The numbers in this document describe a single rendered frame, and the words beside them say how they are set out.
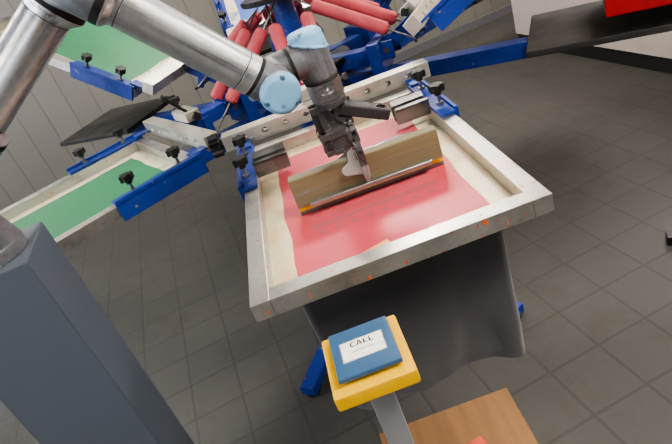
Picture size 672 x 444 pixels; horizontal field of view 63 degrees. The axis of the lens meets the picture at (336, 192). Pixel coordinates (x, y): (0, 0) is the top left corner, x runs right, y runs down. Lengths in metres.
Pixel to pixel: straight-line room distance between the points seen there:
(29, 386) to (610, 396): 1.60
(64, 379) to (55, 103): 4.02
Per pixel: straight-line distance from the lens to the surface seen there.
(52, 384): 1.21
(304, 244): 1.18
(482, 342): 1.36
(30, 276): 1.09
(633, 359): 2.09
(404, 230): 1.11
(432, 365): 1.33
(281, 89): 0.98
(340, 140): 1.19
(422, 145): 1.26
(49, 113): 5.10
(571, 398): 1.99
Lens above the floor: 1.56
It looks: 27 degrees down
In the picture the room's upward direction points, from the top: 20 degrees counter-clockwise
